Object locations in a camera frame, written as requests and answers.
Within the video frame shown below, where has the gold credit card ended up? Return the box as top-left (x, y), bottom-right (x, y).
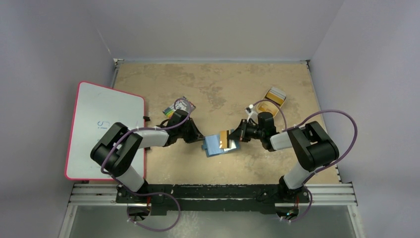
top-left (219, 130), bottom-right (237, 153)

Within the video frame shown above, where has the blue card holder wallet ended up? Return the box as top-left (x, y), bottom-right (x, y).
top-left (202, 129), bottom-right (240, 157)

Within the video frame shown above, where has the beige oval card tray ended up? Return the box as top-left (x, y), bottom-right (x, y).
top-left (256, 101), bottom-right (280, 117)

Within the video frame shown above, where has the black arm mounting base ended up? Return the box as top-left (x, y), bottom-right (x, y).
top-left (116, 184), bottom-right (310, 216)

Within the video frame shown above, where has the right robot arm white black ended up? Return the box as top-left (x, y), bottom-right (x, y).
top-left (227, 112), bottom-right (339, 202)

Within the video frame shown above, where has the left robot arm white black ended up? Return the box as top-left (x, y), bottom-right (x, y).
top-left (90, 109), bottom-right (205, 203)

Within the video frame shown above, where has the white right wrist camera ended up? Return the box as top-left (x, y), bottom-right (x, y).
top-left (245, 104), bottom-right (258, 122)

